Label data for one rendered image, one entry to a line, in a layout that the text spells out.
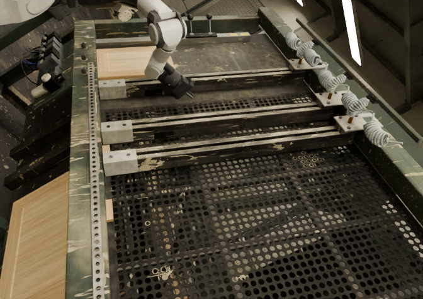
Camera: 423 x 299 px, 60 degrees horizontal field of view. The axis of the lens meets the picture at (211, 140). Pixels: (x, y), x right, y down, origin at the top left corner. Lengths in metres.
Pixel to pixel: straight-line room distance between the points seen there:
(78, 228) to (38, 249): 0.51
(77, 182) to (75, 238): 0.24
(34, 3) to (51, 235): 1.00
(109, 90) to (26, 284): 0.90
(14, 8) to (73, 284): 1.22
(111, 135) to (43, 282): 0.62
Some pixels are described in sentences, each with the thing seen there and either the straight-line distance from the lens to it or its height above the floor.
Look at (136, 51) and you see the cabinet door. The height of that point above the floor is 1.08.
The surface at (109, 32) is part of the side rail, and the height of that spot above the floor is 0.95.
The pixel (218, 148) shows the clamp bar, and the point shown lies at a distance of 1.48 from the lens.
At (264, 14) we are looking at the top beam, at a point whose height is 1.88.
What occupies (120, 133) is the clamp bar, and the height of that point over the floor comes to 0.97.
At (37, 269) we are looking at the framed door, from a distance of 1.71.
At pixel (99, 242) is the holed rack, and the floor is 0.89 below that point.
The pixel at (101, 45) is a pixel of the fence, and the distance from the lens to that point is 2.30.
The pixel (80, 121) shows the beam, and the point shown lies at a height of 0.84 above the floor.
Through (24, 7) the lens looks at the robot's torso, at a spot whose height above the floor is 0.85.
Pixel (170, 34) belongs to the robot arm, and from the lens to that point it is 1.44.
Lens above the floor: 1.49
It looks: 8 degrees down
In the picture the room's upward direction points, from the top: 61 degrees clockwise
